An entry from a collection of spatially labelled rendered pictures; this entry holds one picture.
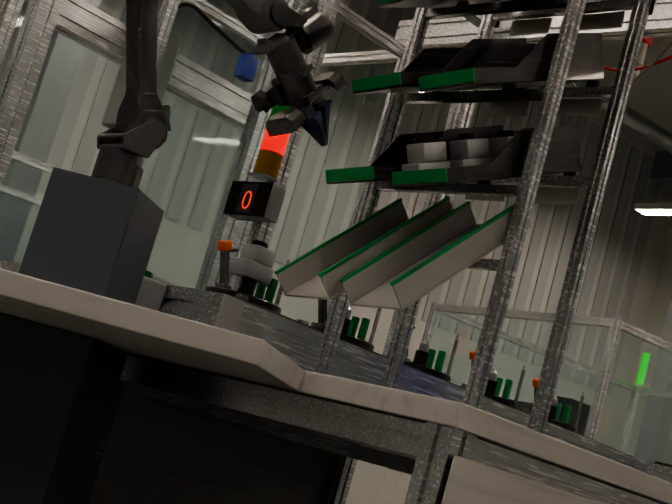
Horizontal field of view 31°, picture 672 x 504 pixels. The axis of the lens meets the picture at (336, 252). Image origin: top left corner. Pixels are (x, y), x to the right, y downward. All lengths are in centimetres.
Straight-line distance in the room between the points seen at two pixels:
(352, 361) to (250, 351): 81
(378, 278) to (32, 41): 150
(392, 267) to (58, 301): 65
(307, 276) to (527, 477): 57
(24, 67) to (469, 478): 194
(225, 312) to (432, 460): 57
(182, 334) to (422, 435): 32
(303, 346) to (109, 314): 71
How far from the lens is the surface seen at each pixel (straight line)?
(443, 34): 358
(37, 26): 312
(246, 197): 238
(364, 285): 183
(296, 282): 194
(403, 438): 148
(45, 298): 139
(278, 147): 239
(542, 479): 160
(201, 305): 194
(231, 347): 132
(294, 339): 201
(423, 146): 183
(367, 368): 213
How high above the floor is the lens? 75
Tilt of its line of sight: 10 degrees up
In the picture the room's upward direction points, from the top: 16 degrees clockwise
